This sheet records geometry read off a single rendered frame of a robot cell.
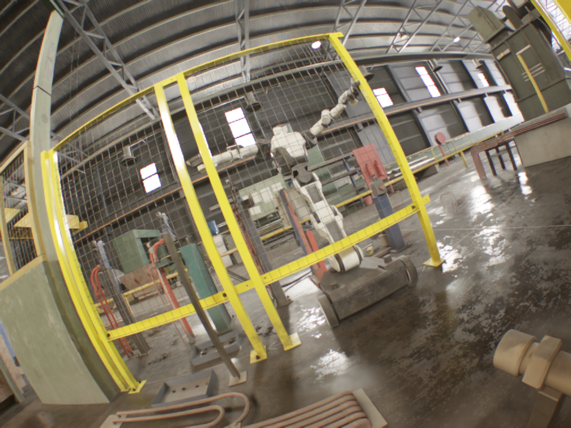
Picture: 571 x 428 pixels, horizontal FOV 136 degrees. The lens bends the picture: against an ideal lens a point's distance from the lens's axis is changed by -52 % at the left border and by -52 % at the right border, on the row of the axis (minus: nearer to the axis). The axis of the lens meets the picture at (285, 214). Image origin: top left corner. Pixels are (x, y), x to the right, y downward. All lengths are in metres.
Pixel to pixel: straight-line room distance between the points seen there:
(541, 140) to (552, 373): 3.44
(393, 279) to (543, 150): 3.03
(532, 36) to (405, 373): 4.44
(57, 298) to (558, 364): 2.13
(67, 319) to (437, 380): 1.95
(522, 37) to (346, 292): 4.36
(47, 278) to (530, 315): 2.45
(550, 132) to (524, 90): 1.09
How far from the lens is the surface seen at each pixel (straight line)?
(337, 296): 1.31
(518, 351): 0.61
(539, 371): 0.59
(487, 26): 4.90
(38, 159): 2.36
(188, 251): 2.02
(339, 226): 1.61
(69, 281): 1.86
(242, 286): 1.37
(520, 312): 1.10
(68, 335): 1.82
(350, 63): 1.81
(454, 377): 0.90
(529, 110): 4.59
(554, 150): 3.81
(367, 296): 1.36
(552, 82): 4.41
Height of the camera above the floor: 0.68
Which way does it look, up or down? 1 degrees up
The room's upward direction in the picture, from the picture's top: 23 degrees counter-clockwise
